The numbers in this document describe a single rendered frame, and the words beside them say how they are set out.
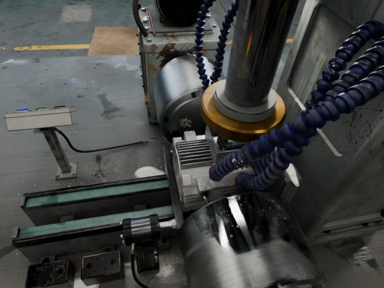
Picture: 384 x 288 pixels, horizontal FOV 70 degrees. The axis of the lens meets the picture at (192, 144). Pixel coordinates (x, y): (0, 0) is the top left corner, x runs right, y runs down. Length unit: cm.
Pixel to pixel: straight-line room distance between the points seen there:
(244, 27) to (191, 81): 34
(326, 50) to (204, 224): 45
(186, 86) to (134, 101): 56
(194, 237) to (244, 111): 26
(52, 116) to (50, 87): 62
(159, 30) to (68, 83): 63
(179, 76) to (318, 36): 37
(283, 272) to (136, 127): 85
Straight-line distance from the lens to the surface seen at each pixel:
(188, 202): 67
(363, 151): 60
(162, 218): 76
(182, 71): 82
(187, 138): 73
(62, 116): 85
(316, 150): 71
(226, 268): 49
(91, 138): 115
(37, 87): 149
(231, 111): 53
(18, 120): 89
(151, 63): 99
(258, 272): 48
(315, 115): 30
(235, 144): 66
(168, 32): 100
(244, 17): 47
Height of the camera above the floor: 160
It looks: 47 degrees down
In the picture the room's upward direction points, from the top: 4 degrees clockwise
